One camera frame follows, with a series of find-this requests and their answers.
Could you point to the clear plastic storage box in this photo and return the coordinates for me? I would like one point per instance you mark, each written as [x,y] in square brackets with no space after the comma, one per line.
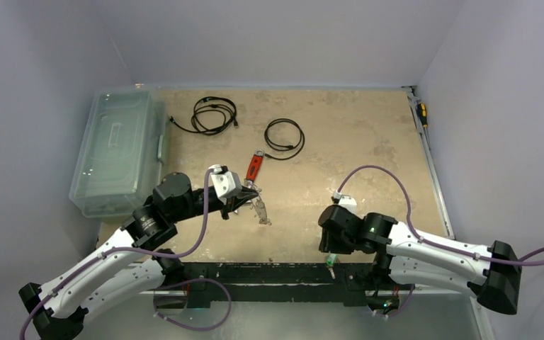
[122,153]

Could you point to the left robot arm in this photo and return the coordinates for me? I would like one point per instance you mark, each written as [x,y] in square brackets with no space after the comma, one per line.
[132,259]

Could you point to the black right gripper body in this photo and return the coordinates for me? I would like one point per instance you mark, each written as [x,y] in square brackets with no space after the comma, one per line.
[329,243]

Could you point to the aluminium frame rail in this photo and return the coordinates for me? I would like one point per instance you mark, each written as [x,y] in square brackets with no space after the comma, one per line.
[479,316]

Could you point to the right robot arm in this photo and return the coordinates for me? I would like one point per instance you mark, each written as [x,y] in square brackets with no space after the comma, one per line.
[490,274]

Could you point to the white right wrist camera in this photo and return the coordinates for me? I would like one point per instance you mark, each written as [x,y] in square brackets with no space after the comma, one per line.
[345,201]

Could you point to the yellow black screwdriver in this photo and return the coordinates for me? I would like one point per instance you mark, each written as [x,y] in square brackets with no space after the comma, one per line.
[422,115]

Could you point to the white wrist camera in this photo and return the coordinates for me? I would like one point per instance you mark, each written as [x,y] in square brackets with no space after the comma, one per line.
[226,183]
[345,201]

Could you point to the red handled adjustable wrench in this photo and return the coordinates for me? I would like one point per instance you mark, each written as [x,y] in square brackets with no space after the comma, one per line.
[253,169]

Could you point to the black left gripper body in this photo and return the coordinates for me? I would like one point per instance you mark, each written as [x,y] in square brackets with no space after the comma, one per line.
[224,207]

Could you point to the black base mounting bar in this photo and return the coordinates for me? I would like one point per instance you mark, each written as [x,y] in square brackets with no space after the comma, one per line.
[355,285]

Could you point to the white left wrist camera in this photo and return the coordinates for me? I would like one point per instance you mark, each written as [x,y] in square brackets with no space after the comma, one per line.
[226,183]

